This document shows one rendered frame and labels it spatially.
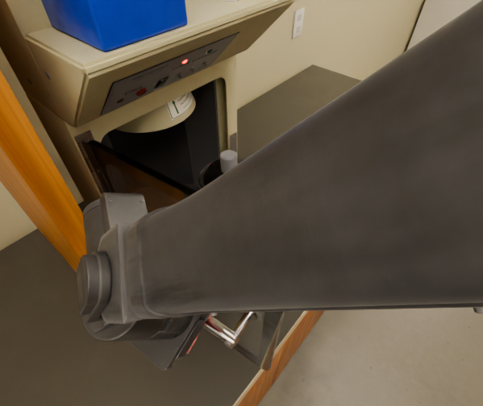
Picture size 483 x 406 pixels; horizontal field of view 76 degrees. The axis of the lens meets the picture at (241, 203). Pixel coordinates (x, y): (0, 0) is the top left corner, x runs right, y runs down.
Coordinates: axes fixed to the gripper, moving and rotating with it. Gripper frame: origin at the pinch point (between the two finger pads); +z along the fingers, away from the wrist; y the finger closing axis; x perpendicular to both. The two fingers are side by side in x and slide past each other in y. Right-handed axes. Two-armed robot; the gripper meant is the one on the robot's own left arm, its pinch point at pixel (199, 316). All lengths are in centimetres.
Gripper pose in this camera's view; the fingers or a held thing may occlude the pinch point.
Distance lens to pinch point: 45.5
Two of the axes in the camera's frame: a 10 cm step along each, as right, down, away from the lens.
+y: -5.2, 8.3, -2.1
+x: 8.1, 4.1, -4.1
